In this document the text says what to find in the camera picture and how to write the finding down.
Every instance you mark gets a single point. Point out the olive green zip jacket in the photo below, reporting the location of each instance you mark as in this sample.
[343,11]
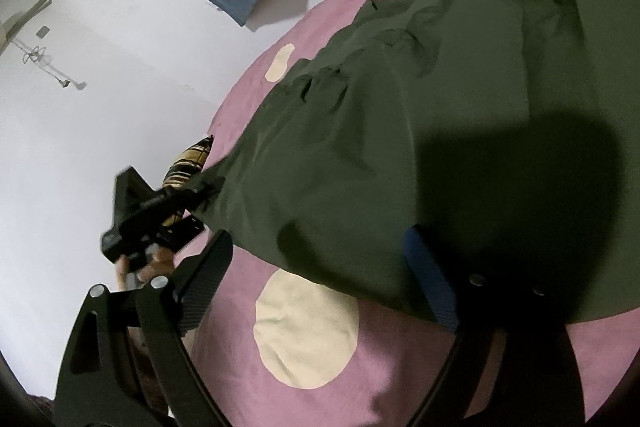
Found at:
[400,107]

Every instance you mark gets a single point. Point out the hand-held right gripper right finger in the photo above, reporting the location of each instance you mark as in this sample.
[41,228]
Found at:
[431,279]

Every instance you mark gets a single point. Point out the pink bedsheet with cream dots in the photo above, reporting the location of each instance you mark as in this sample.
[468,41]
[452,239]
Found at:
[400,382]

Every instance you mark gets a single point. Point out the striped brown and cream pillow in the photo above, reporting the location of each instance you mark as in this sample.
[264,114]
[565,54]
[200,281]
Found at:
[187,159]

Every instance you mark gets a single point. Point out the grey wall socket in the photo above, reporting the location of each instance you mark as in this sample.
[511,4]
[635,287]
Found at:
[44,32]

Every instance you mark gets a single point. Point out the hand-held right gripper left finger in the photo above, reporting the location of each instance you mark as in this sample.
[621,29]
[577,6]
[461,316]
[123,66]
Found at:
[205,277]

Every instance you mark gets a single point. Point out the person's left hand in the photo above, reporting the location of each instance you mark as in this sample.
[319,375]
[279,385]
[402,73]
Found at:
[152,264]

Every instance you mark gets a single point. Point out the white wall pipe trunking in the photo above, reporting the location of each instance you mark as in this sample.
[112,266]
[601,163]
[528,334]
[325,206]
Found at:
[22,14]

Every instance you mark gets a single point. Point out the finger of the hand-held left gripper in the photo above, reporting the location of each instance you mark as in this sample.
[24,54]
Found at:
[202,192]

